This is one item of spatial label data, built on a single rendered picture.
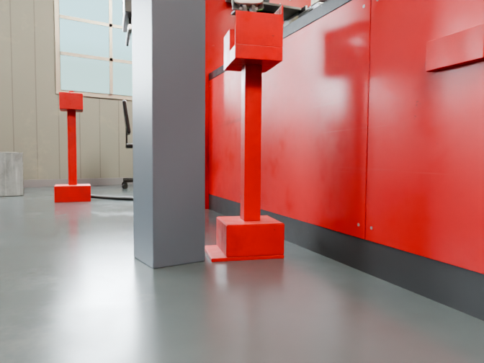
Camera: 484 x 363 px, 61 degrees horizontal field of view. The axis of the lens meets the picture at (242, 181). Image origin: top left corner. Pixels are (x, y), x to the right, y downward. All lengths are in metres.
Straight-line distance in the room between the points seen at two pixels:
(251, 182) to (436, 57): 0.70
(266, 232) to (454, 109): 0.69
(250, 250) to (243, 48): 0.66
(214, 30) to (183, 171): 1.64
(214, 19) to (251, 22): 1.42
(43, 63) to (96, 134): 0.91
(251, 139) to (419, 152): 0.57
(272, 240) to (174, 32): 0.74
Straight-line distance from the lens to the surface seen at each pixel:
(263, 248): 1.39
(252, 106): 1.43
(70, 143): 3.33
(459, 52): 1.04
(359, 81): 1.32
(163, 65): 1.30
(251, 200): 1.43
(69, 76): 5.04
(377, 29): 1.29
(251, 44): 1.39
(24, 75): 4.99
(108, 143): 5.08
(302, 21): 1.66
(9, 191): 3.91
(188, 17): 1.38
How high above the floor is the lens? 0.34
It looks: 3 degrees down
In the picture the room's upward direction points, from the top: straight up
